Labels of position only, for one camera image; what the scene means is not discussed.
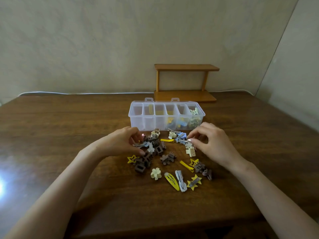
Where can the small wooden shelf rack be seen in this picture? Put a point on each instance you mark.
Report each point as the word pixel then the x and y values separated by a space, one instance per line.
pixel 187 67

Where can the person's right forearm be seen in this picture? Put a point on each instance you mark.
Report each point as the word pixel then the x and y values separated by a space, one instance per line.
pixel 279 201

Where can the clear plastic compartment box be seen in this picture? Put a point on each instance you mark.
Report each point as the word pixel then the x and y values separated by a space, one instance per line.
pixel 135 119

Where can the person's left forearm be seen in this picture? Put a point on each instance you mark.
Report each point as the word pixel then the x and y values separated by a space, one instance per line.
pixel 54 196

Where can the pile of mixed hair clips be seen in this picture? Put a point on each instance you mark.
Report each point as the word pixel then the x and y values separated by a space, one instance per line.
pixel 152 151

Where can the person's right hand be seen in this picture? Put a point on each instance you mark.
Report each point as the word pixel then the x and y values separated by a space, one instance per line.
pixel 219 146

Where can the cream ribbed claw clip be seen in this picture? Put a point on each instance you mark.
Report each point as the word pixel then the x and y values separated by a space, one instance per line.
pixel 191 152

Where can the brown claw clip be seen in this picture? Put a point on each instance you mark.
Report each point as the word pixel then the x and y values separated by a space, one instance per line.
pixel 207 174

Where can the pale yellow hair clip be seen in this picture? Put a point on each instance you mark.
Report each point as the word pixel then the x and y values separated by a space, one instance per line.
pixel 150 108

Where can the person's left hand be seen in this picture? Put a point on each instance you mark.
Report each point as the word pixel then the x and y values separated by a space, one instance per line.
pixel 117 144

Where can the blue snap hair clip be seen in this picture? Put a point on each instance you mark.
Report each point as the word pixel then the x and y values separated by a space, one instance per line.
pixel 182 123

